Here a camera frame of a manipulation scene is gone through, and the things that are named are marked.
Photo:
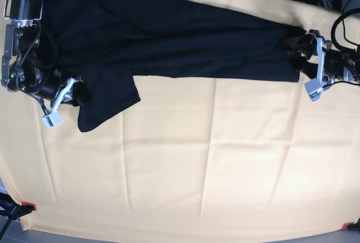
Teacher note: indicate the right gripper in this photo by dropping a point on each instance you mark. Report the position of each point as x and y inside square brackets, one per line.
[59, 88]

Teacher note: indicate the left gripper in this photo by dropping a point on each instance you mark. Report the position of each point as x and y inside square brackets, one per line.
[339, 67]

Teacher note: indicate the dark navy T-shirt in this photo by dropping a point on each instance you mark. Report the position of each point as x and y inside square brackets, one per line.
[109, 42]

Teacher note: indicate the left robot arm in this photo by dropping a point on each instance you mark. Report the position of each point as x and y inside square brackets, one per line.
[338, 41]

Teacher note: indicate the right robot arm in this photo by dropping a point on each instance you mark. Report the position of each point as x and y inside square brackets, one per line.
[29, 60]

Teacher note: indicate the left red black clamp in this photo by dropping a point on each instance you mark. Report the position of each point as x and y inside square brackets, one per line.
[12, 210]

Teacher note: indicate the red black clamp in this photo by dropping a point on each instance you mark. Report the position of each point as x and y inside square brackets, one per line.
[12, 210]
[352, 226]

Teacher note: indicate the yellow table cloth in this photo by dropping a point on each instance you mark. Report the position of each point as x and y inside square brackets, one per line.
[196, 160]

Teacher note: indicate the right red black clamp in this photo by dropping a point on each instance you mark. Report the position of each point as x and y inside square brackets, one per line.
[352, 226]

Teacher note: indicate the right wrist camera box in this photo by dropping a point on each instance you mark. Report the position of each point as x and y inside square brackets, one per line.
[51, 120]

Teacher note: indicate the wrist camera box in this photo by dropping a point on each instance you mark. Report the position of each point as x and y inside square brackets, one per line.
[314, 89]
[51, 120]

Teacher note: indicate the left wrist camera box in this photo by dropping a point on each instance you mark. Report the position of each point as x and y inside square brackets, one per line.
[314, 89]

